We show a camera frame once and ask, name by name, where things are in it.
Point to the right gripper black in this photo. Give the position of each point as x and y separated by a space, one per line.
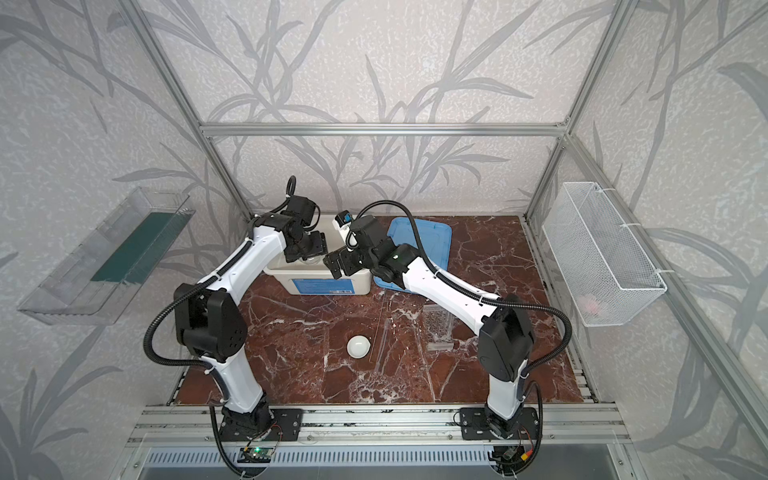
344 260

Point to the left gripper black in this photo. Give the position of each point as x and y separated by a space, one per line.
313 246

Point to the white plastic storage bin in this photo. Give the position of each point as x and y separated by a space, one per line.
312 277

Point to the clear plastic test tube rack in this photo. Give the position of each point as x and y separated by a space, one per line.
438 325

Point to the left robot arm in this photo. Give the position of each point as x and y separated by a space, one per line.
208 320

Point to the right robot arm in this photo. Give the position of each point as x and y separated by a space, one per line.
505 336

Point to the white ceramic dish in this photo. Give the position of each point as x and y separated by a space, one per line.
358 346

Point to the pink object in basket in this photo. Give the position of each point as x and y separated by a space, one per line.
591 305

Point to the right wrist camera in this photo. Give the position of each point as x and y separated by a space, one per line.
341 224

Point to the aluminium frame rail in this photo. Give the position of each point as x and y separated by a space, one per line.
383 129

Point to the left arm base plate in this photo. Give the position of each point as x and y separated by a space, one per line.
261 425

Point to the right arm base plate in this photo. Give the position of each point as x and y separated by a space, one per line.
483 424

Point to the clear acrylic wall shelf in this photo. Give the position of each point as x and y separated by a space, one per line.
95 283

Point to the white wire mesh basket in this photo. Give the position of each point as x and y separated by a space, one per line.
597 253

